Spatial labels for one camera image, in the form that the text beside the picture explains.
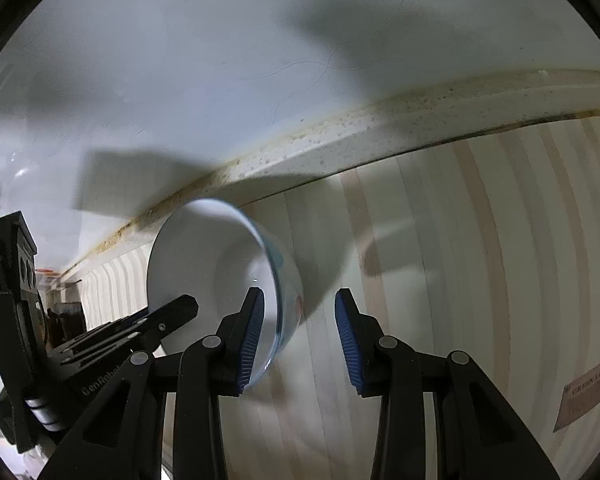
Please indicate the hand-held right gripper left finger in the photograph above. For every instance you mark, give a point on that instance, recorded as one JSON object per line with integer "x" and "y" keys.
{"x": 250, "y": 340}

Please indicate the striped cat-print cloth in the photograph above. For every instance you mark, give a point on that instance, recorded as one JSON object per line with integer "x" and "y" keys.
{"x": 430, "y": 260}

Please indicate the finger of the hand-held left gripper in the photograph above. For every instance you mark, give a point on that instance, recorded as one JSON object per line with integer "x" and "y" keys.
{"x": 170, "y": 315}

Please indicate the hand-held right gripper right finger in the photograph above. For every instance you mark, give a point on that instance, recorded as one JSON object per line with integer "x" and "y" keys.
{"x": 347, "y": 340}

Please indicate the white bowl with blue print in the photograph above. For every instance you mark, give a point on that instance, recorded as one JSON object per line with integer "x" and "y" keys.
{"x": 205, "y": 260}

